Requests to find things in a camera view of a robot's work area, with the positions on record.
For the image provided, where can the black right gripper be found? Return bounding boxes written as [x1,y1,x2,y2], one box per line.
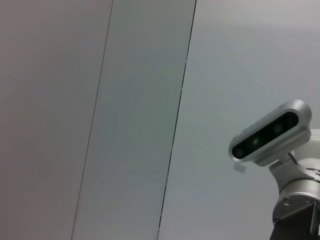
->
[268,199,320,240]

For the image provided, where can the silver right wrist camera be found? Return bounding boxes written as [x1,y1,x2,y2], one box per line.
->
[227,99,313,173]

